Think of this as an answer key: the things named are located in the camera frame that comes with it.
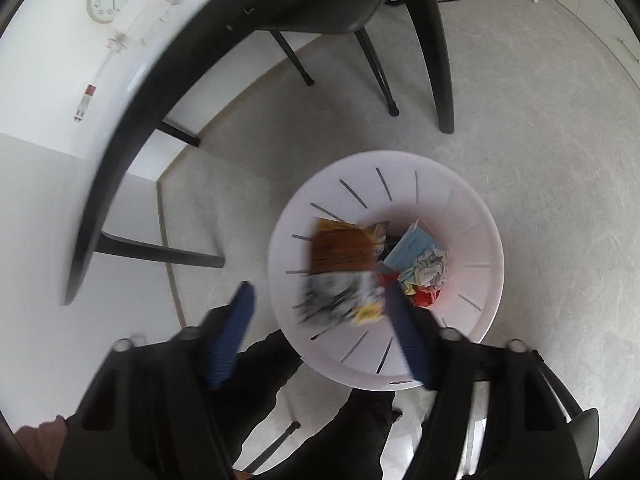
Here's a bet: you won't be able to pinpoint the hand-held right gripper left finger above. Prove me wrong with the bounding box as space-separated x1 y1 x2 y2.
52 280 257 480

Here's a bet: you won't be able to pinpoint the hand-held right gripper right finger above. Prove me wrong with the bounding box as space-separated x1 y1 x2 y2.
380 279 587 480

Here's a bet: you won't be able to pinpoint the large red snack wrapper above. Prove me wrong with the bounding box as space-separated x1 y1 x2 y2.
410 285 443 308

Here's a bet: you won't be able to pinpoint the yellow paper scrap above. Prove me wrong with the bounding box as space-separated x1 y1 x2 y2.
397 267 421 296

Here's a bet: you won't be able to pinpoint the grey paper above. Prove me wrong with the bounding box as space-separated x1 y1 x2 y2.
415 247 451 291

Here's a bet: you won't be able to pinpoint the black white printed wrapper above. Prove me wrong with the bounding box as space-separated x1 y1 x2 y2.
297 270 388 331

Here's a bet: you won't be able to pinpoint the white slotted plastic bin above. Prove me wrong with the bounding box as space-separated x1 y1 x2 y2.
267 150 505 392

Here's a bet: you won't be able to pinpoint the person's left forearm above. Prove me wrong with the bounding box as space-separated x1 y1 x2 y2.
15 415 68 478

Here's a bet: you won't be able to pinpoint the blue face mask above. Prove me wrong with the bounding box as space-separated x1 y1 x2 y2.
382 219 448 273

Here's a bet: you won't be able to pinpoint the person's right leg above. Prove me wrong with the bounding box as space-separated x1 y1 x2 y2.
280 387 396 480

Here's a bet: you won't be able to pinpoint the white oval table black legs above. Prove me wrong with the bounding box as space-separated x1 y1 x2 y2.
0 0 456 307

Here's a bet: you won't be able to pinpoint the red white tube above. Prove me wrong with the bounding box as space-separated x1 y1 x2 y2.
74 84 97 123

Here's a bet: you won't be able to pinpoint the grey chair black legs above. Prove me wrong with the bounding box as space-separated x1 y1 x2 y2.
225 0 402 117

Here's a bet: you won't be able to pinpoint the white flat box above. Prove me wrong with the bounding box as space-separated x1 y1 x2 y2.
112 0 176 33

